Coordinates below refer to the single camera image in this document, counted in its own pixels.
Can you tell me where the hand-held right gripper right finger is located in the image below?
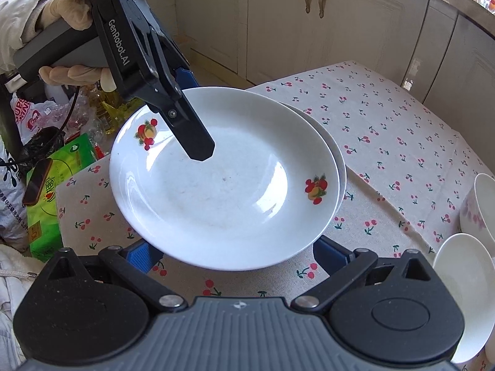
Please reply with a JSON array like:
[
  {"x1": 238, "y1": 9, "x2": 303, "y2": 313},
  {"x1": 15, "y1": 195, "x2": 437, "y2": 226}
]
[{"x1": 290, "y1": 235, "x2": 433, "y2": 315}]

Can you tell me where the black plastic bag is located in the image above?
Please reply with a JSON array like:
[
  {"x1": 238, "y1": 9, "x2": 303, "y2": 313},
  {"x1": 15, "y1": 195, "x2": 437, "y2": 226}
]
[{"x1": 19, "y1": 126, "x2": 66, "y2": 174}]

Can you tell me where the yellow cooking oil bottle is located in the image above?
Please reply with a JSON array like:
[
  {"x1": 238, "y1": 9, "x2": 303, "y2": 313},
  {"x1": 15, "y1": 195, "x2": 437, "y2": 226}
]
[{"x1": 93, "y1": 81, "x2": 144, "y2": 137}]

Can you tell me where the white black-print bag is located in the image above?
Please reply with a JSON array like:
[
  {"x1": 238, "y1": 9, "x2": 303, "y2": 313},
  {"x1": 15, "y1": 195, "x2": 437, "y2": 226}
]
[{"x1": 0, "y1": 135, "x2": 30, "y2": 242}]

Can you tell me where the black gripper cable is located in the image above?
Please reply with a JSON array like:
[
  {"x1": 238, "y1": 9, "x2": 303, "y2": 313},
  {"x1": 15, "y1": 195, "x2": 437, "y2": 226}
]
[{"x1": 57, "y1": 84, "x2": 83, "y2": 134}]

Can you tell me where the white red-print plastic bag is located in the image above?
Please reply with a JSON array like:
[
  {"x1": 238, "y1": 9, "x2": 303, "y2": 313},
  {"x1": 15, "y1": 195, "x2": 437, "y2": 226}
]
[{"x1": 10, "y1": 93, "x2": 58, "y2": 144}]

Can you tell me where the green cardboard box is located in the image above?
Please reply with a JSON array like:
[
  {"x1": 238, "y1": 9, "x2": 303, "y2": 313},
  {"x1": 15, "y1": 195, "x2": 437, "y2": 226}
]
[{"x1": 26, "y1": 133, "x2": 98, "y2": 262}]

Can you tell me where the dark smartphone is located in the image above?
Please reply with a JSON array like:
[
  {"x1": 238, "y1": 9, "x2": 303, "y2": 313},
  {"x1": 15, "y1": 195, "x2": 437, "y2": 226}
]
[{"x1": 22, "y1": 158, "x2": 53, "y2": 207}]

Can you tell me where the person's left hand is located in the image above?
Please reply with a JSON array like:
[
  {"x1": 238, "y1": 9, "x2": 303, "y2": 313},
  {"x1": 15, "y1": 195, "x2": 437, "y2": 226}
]
[{"x1": 38, "y1": 0, "x2": 117, "y2": 91}]

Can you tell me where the white floral bowl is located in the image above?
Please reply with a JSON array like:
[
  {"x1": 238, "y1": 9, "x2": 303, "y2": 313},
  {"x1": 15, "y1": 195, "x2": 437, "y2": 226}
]
[{"x1": 459, "y1": 173, "x2": 495, "y2": 258}]

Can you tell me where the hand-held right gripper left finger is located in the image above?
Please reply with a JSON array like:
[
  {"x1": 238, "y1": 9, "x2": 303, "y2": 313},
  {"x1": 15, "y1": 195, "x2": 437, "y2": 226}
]
[{"x1": 46, "y1": 239, "x2": 188, "y2": 316}]

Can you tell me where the cherry-print tablecloth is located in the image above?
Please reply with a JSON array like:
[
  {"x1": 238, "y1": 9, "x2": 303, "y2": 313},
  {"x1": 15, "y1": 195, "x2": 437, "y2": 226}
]
[{"x1": 56, "y1": 60, "x2": 495, "y2": 371}]

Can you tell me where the dark furniture leg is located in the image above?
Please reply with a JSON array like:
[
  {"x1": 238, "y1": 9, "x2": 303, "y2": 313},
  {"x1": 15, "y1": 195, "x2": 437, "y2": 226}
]
[{"x1": 0, "y1": 81, "x2": 22, "y2": 163}]

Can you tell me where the person's left forearm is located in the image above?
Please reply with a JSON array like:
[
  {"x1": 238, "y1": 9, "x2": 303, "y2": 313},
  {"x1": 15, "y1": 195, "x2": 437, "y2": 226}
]
[{"x1": 0, "y1": 0, "x2": 68, "y2": 76}]

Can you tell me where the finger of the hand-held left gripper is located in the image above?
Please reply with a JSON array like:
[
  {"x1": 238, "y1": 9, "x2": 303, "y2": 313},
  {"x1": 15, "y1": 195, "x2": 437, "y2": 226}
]
[
  {"x1": 116, "y1": 0, "x2": 216, "y2": 162},
  {"x1": 172, "y1": 65, "x2": 200, "y2": 91}
]

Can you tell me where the person's white jacket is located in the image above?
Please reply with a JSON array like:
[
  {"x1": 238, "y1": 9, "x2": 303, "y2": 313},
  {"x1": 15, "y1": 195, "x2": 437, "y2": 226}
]
[{"x1": 0, "y1": 240, "x2": 48, "y2": 371}]

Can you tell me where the clear plastic bag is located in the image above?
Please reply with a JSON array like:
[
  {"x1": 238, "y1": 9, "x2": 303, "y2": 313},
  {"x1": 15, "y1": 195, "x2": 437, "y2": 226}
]
[{"x1": 39, "y1": 95, "x2": 102, "y2": 140}]

